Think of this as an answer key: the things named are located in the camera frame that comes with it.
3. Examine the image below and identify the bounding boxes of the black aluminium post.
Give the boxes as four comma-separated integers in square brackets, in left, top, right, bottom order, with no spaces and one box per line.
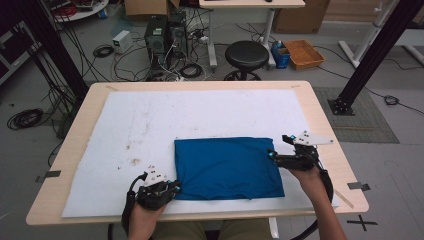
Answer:
[13,0,90,101]
[328,0,424,117]

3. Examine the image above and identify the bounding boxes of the black tape piece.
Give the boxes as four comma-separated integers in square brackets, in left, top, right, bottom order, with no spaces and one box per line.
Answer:
[35,170,62,183]
[347,181,371,192]

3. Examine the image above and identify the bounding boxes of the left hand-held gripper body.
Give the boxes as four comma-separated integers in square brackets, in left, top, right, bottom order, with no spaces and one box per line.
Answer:
[136,164,173,211]

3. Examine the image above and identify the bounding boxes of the blue box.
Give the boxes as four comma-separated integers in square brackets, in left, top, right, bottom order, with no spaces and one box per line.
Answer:
[270,40,291,70]

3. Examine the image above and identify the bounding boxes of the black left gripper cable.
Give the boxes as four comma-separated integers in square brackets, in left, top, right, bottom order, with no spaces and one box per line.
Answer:
[120,171,149,236]

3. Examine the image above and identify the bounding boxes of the black computer tower green label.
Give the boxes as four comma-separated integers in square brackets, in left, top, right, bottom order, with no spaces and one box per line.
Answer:
[144,14,169,57]

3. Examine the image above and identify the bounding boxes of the white metal stand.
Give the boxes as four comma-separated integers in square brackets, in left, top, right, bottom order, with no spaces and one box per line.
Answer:
[338,0,401,69]

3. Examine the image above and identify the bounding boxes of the person's left hand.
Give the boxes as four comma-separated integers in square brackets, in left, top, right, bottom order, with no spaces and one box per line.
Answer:
[128,201,168,232]

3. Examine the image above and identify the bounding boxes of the black round stool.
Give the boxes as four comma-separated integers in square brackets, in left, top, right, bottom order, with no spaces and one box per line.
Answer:
[223,40,270,82]

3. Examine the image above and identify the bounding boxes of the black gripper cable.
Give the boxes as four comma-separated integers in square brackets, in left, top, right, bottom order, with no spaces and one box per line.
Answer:
[316,159,335,205]
[120,171,149,236]

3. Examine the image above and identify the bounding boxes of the white power supply box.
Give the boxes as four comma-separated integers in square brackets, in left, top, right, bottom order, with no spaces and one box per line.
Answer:
[111,29,134,55]

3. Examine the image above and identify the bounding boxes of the person's khaki trousers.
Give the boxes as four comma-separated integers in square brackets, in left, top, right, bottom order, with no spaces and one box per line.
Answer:
[152,219,272,240]

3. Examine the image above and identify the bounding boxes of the white felt mat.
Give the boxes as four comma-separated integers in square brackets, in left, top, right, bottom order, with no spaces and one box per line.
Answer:
[61,88,340,219]

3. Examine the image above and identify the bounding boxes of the thin wooden strip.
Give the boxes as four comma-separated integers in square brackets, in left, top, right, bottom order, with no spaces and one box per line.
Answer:
[334,189,355,210]

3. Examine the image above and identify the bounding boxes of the grey floor mat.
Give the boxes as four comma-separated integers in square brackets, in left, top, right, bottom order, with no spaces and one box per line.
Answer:
[313,87,400,145]

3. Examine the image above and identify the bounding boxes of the large cardboard box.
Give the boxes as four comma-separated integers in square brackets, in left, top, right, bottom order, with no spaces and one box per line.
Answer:
[273,0,331,35]

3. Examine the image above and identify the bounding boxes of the white desk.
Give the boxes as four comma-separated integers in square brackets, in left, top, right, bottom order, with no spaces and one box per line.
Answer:
[198,0,306,69]

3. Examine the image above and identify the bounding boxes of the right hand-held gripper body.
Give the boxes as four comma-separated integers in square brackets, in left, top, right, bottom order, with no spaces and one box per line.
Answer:
[282,130,335,172]

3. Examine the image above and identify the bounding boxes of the brown woven basket tray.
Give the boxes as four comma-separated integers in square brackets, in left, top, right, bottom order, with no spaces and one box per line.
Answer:
[283,39,326,71]

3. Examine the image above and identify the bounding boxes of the black cable coil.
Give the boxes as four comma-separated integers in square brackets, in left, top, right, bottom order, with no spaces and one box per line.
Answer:
[6,108,45,131]
[179,63,204,80]
[92,44,115,59]
[383,94,401,107]

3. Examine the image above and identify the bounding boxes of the white table leg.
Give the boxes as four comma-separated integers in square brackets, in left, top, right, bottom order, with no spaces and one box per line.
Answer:
[268,218,280,239]

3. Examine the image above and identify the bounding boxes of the blue t-shirt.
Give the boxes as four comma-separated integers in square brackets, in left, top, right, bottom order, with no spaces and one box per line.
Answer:
[173,136,286,202]

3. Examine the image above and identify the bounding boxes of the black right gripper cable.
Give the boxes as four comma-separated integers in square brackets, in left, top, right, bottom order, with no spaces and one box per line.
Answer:
[316,159,335,205]

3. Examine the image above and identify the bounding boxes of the round white table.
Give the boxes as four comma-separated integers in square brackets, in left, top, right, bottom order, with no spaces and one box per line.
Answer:
[43,0,110,24]

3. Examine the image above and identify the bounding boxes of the person's right hand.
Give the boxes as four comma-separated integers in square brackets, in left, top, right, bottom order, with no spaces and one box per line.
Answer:
[288,166,328,201]

